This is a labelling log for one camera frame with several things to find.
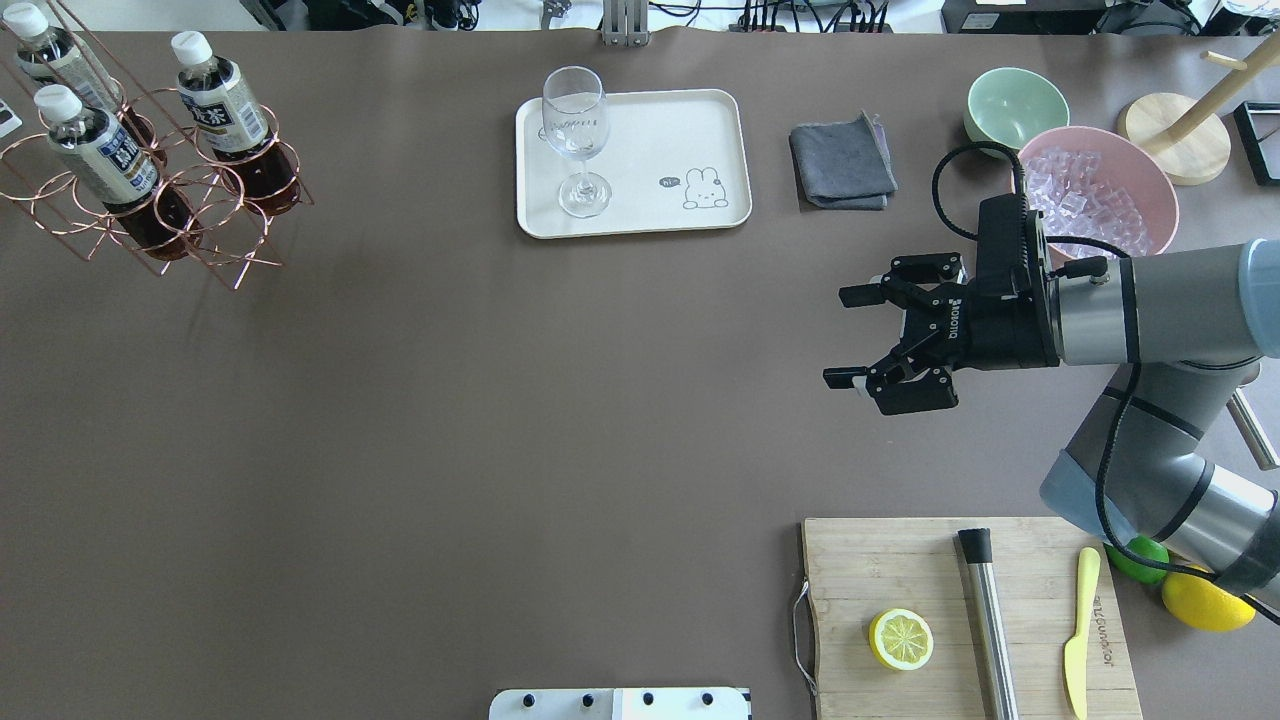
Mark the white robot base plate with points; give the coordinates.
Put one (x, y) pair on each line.
(696, 702)

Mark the wooden cup stand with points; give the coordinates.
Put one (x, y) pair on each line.
(1185, 135)

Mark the lemon half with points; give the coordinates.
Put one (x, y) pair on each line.
(901, 639)

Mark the clear wine glass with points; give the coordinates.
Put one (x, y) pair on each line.
(574, 113)

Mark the yellow lemon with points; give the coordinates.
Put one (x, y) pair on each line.
(1202, 605)

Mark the black glass rack tray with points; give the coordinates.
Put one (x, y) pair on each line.
(1257, 127)

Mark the steel muddler black tip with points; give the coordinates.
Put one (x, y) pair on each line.
(976, 548)

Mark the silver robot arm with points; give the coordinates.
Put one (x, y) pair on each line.
(1183, 330)

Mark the yellow plastic knife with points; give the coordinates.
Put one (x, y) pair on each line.
(1075, 649)

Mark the pink bowl of ice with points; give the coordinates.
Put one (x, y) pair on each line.
(1090, 183)

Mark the metal ice scoop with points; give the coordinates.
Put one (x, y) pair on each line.
(1250, 429)

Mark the grey folded cloth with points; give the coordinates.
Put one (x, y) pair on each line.
(844, 165)

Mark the tea bottle white cap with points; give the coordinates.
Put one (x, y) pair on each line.
(233, 124)
(106, 159)
(52, 55)

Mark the copper wire bottle basket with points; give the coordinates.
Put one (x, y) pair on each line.
(196, 169)

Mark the green bowl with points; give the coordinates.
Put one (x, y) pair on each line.
(1010, 105)

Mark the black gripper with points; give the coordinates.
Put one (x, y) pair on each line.
(1000, 333)

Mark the cream rabbit tray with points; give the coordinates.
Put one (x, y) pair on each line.
(676, 161)

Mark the bamboo cutting board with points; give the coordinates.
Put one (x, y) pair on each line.
(858, 567)

